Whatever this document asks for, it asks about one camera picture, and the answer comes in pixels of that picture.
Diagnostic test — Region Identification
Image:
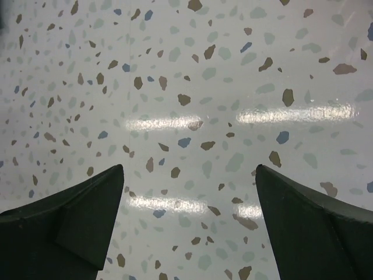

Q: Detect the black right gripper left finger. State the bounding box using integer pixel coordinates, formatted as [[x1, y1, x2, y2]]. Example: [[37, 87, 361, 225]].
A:
[[1, 164, 124, 280]]

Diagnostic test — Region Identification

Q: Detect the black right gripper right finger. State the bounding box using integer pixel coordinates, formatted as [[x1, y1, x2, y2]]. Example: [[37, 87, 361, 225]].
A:
[[255, 164, 372, 280]]

